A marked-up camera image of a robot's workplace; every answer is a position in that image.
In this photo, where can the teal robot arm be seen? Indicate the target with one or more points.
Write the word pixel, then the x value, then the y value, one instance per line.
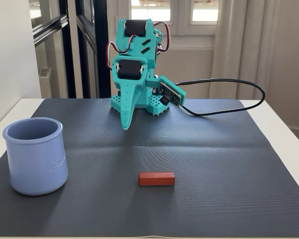
pixel 137 48

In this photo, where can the black framed glass door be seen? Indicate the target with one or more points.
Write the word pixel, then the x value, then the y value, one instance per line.
pixel 101 49

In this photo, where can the teal gripper black servo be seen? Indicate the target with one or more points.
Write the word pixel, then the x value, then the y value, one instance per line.
pixel 128 69

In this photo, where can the blue ceramic pot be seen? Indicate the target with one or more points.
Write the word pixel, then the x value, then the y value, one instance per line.
pixel 35 161

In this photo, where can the dark grey mat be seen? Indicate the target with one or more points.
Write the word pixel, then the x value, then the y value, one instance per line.
pixel 189 161

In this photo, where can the wrist camera board teal mount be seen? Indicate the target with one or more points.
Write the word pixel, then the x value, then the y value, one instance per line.
pixel 170 93

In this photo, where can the beige curtain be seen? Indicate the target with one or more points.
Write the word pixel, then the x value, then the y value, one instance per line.
pixel 229 49

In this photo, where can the red wooden block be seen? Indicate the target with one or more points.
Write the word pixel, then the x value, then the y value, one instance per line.
pixel 156 178

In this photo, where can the teal robot base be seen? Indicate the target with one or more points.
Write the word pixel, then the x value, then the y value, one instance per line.
pixel 157 104

